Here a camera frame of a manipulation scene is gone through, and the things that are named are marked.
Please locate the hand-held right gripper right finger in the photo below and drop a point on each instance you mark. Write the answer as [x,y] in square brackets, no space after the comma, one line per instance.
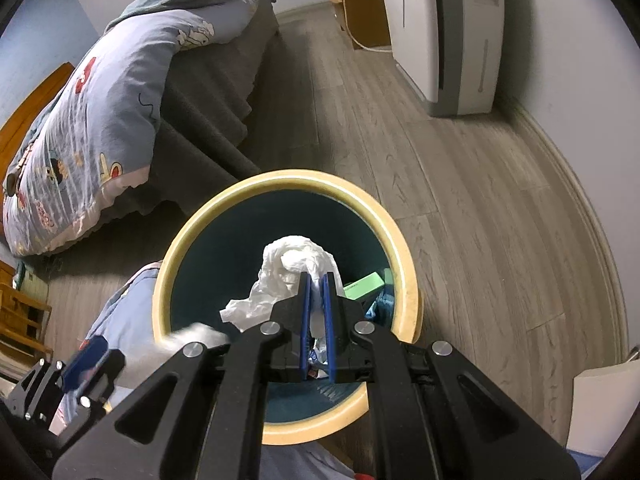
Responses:
[328,325]

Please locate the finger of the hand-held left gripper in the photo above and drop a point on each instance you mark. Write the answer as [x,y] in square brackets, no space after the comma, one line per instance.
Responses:
[85,360]

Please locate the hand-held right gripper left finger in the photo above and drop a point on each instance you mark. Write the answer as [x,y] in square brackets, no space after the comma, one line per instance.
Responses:
[306,325]

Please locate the green box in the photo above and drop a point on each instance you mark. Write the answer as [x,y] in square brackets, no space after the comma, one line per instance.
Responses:
[365,286]

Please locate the blue wrapper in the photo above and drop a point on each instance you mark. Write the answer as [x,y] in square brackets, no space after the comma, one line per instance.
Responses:
[380,305]

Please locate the white tissue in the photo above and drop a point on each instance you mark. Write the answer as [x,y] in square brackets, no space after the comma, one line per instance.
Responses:
[285,260]

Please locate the white cotton wad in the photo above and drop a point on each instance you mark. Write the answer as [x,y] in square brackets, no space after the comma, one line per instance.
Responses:
[197,335]

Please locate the teal bin with yellow rim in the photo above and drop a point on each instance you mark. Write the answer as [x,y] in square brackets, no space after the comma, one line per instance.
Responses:
[225,240]

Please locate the blue printed blanket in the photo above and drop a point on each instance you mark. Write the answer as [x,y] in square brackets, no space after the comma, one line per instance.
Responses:
[130,310]

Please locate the wooden chair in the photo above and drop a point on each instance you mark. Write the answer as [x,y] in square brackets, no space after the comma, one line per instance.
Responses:
[20,320]

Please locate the dark grey bed skirt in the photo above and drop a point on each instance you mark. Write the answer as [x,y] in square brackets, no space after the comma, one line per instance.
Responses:
[205,125]

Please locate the bed with patterned blue duvet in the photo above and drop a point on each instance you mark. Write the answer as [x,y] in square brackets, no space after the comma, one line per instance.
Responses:
[100,125]

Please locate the wooden bed headboard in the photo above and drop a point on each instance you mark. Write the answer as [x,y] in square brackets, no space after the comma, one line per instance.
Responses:
[30,110]

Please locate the white box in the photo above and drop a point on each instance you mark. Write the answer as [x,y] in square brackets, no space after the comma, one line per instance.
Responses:
[600,400]

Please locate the white air purifier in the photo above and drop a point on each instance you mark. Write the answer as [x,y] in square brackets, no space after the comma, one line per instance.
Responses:
[450,35]

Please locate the wooden nightstand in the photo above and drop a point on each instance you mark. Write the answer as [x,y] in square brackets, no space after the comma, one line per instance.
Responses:
[365,5]

